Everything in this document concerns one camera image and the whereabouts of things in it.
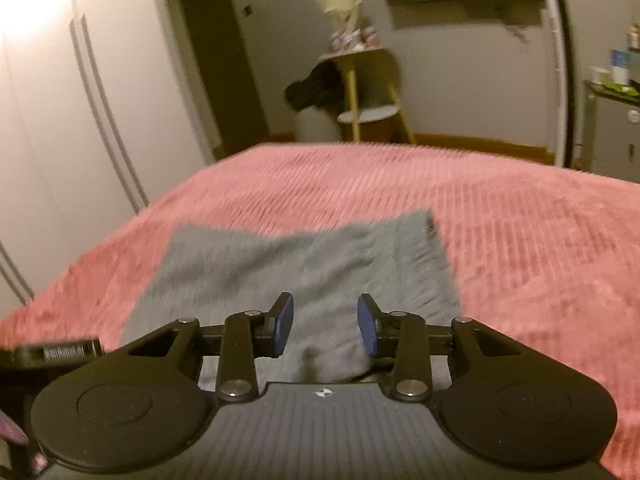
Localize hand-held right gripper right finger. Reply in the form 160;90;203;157
356;293;532;403

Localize wooden side table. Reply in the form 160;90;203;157
315;47;417;145

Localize white tower fan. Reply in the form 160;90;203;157
542;0;577;167

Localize dark door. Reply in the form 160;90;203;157
160;0;275;162

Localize white wardrobe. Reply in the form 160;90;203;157
0;0;223;321

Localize green leafy item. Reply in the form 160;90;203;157
601;81;640;97

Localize pink ribbed blanket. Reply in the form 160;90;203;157
0;141;640;480

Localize gray pants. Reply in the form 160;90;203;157
122;210;463;392

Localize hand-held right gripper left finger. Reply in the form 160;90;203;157
112;292;295;404

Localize black cloth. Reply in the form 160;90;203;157
284;62;351;112

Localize blue box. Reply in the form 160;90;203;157
610;49;633;84

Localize hanging cables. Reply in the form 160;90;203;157
504;9;532;45

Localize gray cabinet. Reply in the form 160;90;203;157
580;80;640;182

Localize small items on table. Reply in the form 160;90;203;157
329;25;382;54

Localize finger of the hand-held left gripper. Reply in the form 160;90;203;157
0;337;104;368

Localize paper bag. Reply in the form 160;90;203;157
319;0;367;46

